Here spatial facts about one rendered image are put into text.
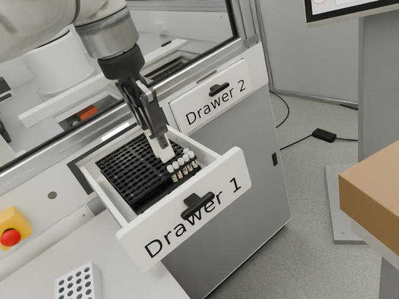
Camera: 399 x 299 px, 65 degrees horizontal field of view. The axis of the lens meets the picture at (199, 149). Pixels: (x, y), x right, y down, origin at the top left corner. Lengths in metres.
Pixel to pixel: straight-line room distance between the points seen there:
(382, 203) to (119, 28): 0.51
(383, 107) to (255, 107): 0.53
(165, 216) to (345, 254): 1.10
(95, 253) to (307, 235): 1.07
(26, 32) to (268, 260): 1.38
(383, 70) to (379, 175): 0.73
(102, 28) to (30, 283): 0.61
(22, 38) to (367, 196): 0.56
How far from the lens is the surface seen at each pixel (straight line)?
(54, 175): 0.86
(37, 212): 0.90
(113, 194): 0.82
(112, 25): 0.52
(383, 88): 1.37
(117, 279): 0.75
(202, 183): 0.60
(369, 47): 1.29
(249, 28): 1.05
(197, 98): 0.93
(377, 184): 0.64
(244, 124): 1.11
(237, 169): 0.65
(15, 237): 0.83
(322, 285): 1.49
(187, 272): 1.29
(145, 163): 0.75
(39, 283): 0.87
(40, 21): 0.41
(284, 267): 1.54
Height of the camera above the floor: 1.31
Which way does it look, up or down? 35 degrees down
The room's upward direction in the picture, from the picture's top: 20 degrees counter-clockwise
